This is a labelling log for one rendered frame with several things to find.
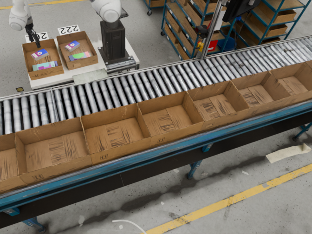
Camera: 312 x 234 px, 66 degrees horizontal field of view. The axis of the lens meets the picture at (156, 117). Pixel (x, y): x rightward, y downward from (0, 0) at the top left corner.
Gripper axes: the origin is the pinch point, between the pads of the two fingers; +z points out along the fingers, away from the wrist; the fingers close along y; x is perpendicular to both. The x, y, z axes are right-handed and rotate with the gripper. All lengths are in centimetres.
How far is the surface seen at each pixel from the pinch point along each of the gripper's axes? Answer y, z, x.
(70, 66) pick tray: -32.5, 11.4, -11.5
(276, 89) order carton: -179, -7, -113
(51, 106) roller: -56, 16, 24
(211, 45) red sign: -103, 4, -131
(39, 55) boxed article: -3.3, 12.1, 1.5
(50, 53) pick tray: -2.6, 15.2, -9.4
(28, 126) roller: -61, 16, 47
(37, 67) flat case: -14.1, 12.7, 10.1
